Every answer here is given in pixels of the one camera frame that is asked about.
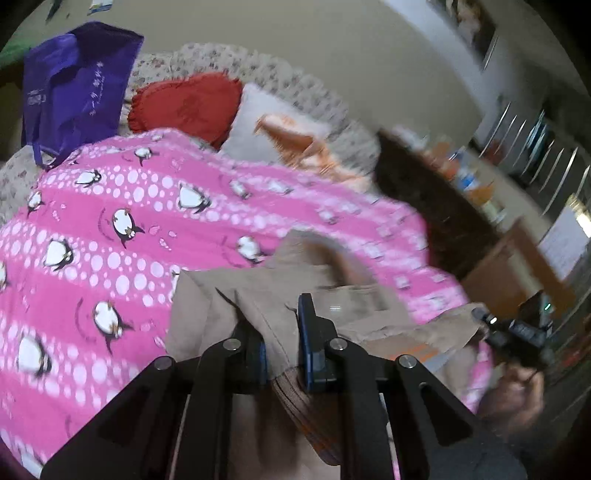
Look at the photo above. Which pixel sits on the red pillow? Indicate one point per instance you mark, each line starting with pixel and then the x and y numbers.
pixel 187 104

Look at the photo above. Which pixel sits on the wall calendar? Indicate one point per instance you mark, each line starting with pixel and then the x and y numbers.
pixel 101 3

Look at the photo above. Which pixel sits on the purple tote bag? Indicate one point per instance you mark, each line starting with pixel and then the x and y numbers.
pixel 76 92

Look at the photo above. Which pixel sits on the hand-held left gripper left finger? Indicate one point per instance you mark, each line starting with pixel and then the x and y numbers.
pixel 259 362

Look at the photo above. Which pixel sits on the white pillow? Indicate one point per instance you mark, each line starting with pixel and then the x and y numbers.
pixel 263 124

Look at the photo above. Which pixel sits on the blue bottle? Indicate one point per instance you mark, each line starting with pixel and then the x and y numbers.
pixel 468 180

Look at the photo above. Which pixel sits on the large wall picture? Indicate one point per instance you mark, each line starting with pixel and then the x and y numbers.
pixel 471 25

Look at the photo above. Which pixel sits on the peach fringed scarf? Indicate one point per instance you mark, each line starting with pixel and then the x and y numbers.
pixel 300 141

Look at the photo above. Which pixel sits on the beige zip jacket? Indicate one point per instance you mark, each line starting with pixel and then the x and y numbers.
pixel 277 295

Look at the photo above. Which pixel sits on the dark wooden cabinet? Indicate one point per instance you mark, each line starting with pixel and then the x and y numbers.
pixel 438 207

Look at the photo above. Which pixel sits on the person's right hand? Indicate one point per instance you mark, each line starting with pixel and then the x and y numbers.
pixel 510 399

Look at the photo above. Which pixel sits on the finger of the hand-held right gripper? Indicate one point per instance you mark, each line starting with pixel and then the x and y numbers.
pixel 484 318

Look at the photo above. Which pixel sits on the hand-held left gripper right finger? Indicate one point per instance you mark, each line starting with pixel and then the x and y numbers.
pixel 305 337

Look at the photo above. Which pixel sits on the pink penguin blanket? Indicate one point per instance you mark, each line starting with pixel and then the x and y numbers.
pixel 115 230

